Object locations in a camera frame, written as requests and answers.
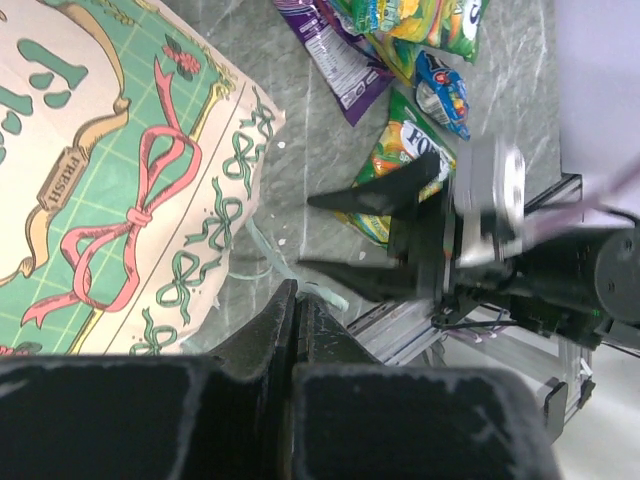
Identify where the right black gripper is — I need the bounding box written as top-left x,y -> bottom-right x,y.
389,192 -> 639,345

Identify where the purple snack packet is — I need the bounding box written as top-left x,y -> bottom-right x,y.
274,1 -> 393,126

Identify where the green yellow Fox's candy packet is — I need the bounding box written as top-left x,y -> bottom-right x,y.
331,0 -> 489,63

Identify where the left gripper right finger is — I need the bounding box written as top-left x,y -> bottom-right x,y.
292,297 -> 561,479

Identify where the blue red snack packet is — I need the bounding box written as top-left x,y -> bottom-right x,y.
414,51 -> 471,141

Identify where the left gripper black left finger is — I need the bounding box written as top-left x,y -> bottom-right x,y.
1,280 -> 297,479

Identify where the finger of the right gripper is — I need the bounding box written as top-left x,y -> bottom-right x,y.
306,153 -> 441,218
297,259 -> 420,302

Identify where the green white paper bag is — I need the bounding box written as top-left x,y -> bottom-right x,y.
1,1 -> 285,357

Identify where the green snack packet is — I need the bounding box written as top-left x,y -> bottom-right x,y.
365,32 -> 421,86

